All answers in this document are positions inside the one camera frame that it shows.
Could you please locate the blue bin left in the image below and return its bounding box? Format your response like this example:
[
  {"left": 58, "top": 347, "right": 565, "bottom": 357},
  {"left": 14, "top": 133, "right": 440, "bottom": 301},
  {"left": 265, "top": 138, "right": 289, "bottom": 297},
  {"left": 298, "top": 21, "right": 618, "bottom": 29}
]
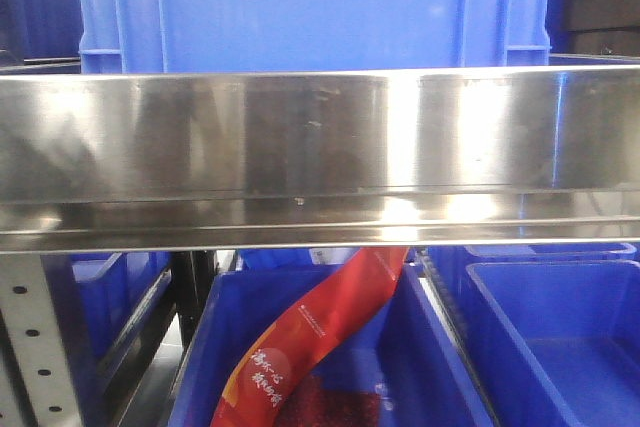
[{"left": 41, "top": 250, "right": 173, "bottom": 393}]

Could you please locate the blue bin right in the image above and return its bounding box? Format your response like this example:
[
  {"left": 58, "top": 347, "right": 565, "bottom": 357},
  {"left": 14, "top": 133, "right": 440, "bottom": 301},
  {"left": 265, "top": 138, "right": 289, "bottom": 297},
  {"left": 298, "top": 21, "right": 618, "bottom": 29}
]
[{"left": 466, "top": 261, "right": 639, "bottom": 426}]

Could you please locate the red snack package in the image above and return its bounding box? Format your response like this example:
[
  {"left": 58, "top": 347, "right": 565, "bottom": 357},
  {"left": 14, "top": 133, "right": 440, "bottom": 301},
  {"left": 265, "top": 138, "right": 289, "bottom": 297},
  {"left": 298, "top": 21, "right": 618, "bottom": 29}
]
[{"left": 210, "top": 246, "right": 408, "bottom": 426}]

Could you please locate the blue bin centre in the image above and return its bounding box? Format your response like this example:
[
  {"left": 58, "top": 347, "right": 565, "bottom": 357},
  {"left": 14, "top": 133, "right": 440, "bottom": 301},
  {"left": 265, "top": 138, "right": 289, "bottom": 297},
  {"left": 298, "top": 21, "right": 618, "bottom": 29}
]
[{"left": 168, "top": 266, "right": 492, "bottom": 426}]

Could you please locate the perforated metal post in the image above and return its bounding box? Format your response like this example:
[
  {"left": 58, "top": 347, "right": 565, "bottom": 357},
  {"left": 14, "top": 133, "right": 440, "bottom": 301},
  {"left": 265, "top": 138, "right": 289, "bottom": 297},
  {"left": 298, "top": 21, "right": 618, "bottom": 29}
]
[{"left": 1, "top": 254, "right": 83, "bottom": 426}]

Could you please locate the stainless steel rail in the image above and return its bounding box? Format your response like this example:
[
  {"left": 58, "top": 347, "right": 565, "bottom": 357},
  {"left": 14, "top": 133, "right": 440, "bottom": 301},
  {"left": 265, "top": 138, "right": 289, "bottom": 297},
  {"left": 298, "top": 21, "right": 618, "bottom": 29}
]
[{"left": 1, "top": 65, "right": 639, "bottom": 253}]

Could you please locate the blue bin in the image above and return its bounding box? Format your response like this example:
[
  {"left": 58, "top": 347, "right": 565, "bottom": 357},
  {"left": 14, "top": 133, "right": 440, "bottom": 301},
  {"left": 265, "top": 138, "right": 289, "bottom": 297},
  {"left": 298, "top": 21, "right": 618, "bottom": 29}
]
[
  {"left": 168, "top": 266, "right": 492, "bottom": 426},
  {"left": 41, "top": 250, "right": 173, "bottom": 393},
  {"left": 466, "top": 261, "right": 639, "bottom": 426}
]

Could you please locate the large blue plastic crate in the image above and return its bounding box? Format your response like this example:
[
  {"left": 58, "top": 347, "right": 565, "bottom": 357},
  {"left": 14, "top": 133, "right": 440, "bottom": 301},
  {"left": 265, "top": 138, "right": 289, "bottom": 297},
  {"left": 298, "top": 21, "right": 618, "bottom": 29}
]
[{"left": 80, "top": 0, "right": 550, "bottom": 73}]

